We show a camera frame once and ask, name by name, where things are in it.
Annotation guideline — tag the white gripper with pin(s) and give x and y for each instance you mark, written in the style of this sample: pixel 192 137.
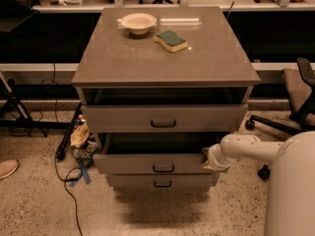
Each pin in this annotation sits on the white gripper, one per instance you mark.
pixel 214 157

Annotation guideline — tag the grey drawer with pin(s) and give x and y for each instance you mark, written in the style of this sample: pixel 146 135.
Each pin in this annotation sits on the grey drawer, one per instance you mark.
pixel 155 153
pixel 164 118
pixel 162 180

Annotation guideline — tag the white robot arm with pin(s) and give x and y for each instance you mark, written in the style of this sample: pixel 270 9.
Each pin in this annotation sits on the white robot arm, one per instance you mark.
pixel 291 197

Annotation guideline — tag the grey bottom drawer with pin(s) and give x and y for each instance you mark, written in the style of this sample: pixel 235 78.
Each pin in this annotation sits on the grey bottom drawer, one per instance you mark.
pixel 162 180

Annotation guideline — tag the grey drawer cabinet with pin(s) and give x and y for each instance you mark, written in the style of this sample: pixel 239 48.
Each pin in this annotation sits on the grey drawer cabinet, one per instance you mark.
pixel 118 68

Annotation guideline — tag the grey top drawer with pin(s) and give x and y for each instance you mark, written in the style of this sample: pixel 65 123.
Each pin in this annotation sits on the grey top drawer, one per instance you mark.
pixel 164 118

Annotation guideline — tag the black office chair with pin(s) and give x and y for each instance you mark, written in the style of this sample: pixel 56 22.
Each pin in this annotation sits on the black office chair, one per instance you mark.
pixel 300 87

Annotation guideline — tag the green yellow sponge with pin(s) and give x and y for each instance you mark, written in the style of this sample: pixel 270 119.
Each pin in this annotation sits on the green yellow sponge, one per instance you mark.
pixel 170 41

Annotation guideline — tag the black power strip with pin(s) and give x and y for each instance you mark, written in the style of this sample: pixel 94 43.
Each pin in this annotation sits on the black power strip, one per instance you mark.
pixel 60 152

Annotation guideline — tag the white bowl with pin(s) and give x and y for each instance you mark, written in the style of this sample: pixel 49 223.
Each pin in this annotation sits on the white bowl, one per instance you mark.
pixel 138 23

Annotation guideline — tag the tan shoe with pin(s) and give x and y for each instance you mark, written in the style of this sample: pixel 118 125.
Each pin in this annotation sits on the tan shoe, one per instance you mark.
pixel 8 167

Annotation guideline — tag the black tripod stand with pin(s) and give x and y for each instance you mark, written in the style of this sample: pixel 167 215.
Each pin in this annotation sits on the black tripod stand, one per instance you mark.
pixel 13 104

